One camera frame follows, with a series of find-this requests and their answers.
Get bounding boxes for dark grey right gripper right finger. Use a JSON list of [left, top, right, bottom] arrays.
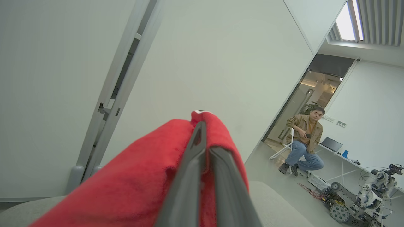
[[208, 146, 263, 227]]

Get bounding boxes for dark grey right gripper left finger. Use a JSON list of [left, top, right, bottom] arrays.
[[155, 121, 208, 227]]

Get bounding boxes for red and white garment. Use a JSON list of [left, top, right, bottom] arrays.
[[29, 110, 250, 227]]

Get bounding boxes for white folding chair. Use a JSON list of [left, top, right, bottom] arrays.
[[269, 127, 311, 178]]

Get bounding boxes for white power strip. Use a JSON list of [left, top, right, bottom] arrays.
[[308, 175, 330, 190]]

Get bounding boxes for man in tan jacket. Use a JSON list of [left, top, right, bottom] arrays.
[[278, 106, 326, 176]]

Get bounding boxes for dark open laptop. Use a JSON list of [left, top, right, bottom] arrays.
[[320, 137, 343, 152]]

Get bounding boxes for white desk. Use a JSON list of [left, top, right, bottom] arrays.
[[317, 143, 404, 193]]

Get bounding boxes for black metal door latch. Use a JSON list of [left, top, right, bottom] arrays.
[[97, 102, 121, 117]]

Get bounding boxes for green potted plant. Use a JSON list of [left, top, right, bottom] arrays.
[[300, 101, 321, 115]]

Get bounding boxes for dark framed glass door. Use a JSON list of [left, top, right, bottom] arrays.
[[261, 53, 356, 144]]

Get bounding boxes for white grey wheeled robot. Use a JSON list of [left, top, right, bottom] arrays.
[[322, 163, 404, 227]]

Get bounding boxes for bright ceiling light panel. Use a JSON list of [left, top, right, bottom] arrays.
[[335, 0, 364, 41]]

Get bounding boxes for red floor cables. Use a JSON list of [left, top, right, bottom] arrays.
[[297, 182, 327, 201]]

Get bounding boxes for grey metal door frame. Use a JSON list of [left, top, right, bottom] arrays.
[[75, 0, 166, 182]]

